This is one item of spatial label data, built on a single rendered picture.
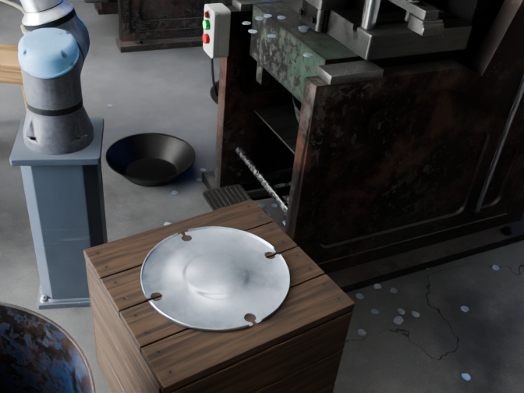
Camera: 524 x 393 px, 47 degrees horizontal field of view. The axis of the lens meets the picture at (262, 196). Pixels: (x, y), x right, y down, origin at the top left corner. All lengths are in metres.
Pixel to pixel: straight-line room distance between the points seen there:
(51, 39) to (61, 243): 0.48
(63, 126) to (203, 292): 0.48
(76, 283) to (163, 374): 0.62
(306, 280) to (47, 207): 0.62
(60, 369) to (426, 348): 0.96
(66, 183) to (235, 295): 0.48
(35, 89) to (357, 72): 0.68
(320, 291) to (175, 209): 0.86
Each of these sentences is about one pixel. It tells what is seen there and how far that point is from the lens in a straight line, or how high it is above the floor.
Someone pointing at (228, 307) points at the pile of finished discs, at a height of 0.35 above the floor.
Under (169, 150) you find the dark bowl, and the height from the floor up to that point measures 0.03.
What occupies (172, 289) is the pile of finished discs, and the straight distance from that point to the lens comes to 1.15.
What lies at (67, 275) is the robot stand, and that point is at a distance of 1.57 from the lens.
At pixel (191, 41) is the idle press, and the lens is 3.12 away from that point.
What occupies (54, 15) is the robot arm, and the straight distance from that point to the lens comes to 1.41.
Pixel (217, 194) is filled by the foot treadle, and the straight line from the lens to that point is 1.72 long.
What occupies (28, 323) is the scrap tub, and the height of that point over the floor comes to 0.45.
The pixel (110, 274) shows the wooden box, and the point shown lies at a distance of 1.20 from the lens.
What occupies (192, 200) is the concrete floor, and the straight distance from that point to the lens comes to 1.97.
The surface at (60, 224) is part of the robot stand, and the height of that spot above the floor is 0.27.
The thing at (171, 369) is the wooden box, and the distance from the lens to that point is 1.03.
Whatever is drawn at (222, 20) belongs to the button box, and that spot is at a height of 0.60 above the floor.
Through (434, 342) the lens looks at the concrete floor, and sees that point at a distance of 1.65.
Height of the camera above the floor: 1.16
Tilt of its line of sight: 35 degrees down
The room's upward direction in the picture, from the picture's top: 6 degrees clockwise
